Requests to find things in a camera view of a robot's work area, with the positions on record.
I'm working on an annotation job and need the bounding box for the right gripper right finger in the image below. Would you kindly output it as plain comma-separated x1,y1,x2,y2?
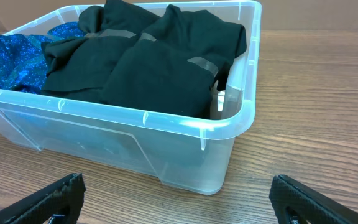
269,175,358,224

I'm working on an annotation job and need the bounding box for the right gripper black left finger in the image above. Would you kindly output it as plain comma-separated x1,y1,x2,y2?
0,173,86,224

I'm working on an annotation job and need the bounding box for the large black garment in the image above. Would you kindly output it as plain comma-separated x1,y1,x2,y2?
40,0,159,103

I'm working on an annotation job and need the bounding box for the blue sequin garment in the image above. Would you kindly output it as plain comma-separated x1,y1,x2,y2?
0,22,85,94

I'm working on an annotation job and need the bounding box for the small black garment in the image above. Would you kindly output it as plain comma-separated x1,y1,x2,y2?
101,5,247,119

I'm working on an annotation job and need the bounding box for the clear plastic storage bin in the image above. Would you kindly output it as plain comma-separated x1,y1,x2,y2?
0,1,262,195

